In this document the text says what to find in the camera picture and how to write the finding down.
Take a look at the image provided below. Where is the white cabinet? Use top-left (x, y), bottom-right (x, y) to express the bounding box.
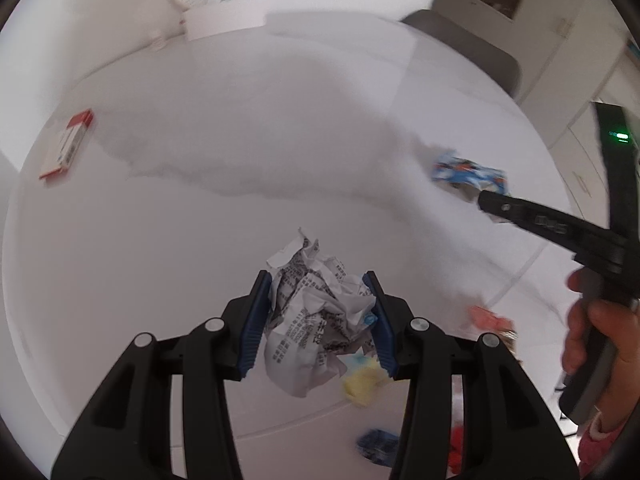
top-left (517, 0), bottom-right (640, 241)

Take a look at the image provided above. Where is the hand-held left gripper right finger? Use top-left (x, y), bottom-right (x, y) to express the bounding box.
top-left (362, 270), bottom-right (581, 480)

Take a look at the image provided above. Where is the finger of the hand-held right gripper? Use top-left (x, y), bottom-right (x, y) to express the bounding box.
top-left (477, 189), bottom-right (628, 256)

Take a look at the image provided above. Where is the yellow wrapper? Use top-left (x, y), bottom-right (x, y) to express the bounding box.
top-left (342, 355), bottom-right (391, 406)

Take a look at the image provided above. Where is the printed paper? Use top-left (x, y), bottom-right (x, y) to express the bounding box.
top-left (263, 227), bottom-right (378, 398)

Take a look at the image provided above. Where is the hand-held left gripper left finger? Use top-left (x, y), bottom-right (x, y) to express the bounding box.
top-left (50, 270), bottom-right (273, 480)

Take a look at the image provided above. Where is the grey chair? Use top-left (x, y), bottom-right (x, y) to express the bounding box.
top-left (400, 10), bottom-right (521, 98)

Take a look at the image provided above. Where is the blue and white snack wrapper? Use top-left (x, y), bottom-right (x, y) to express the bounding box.
top-left (431, 150), bottom-right (508, 202)

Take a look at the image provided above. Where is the person's right hand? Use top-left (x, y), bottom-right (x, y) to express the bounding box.
top-left (562, 269), bottom-right (640, 375)

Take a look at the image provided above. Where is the pink wrapper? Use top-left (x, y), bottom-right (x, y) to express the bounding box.
top-left (468, 306), bottom-right (516, 341)

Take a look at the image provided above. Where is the red wrapper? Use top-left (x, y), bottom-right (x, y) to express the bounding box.
top-left (447, 425), bottom-right (466, 473)

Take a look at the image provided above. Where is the red and white box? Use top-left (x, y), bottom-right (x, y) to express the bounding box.
top-left (39, 109), bottom-right (96, 183)

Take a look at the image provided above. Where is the person's right forearm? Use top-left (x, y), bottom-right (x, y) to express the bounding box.
top-left (577, 407), bottom-right (632, 478)

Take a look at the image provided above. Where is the dark blue wrapper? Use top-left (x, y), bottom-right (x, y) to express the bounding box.
top-left (356, 428), bottom-right (401, 466)

